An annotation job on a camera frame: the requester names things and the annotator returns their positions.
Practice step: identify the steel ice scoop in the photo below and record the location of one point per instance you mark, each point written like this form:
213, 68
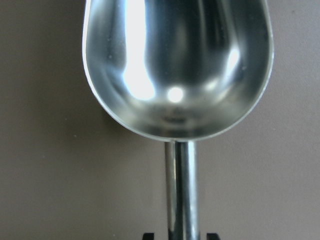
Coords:
178, 71

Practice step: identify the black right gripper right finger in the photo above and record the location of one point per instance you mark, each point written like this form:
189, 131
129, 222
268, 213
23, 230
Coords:
212, 236

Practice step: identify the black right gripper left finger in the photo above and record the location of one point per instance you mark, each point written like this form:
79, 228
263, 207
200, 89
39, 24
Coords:
148, 236

